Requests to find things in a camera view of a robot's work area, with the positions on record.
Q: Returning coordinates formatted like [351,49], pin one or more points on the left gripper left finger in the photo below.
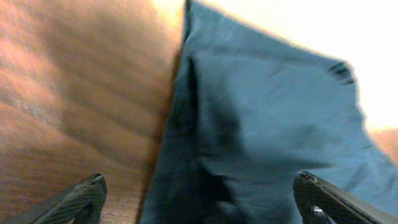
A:
[80,203]

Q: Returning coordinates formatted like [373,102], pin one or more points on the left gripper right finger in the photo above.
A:
[320,202]

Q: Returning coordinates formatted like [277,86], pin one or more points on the navy blue t-shirt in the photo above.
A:
[249,113]

